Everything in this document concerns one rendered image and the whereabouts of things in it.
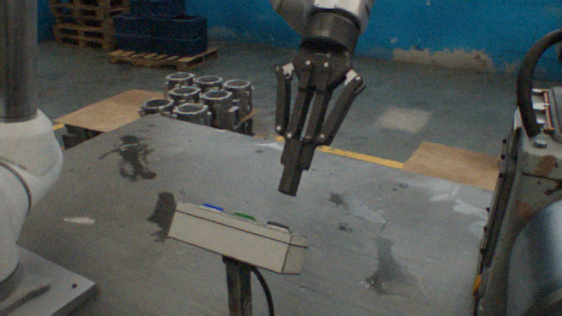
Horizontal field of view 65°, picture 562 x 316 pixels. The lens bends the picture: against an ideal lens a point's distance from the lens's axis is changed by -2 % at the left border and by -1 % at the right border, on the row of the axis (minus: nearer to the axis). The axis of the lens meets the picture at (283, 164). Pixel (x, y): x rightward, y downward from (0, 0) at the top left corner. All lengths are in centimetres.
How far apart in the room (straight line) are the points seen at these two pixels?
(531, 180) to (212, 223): 42
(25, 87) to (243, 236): 55
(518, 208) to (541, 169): 6
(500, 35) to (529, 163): 522
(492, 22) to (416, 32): 86
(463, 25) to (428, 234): 492
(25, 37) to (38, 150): 21
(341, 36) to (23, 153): 63
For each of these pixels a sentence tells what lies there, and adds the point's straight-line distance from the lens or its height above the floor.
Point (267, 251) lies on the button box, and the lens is 54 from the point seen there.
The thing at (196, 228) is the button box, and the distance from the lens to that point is 59.
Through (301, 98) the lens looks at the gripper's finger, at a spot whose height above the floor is 121.
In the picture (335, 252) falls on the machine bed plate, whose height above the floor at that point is 80.
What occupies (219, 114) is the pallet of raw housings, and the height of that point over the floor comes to 45.
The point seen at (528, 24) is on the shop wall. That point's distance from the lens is 581.
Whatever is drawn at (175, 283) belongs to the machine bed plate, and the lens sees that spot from 92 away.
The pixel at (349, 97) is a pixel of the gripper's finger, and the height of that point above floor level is 122.
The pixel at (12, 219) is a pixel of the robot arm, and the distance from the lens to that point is 90.
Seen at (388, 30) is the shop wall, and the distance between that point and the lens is 607.
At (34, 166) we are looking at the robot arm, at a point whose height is 101.
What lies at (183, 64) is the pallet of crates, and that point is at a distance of 559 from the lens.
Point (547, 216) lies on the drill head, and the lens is 60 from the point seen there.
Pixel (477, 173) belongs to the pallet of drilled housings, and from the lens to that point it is 291.
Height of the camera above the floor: 140
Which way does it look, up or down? 27 degrees down
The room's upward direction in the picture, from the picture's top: straight up
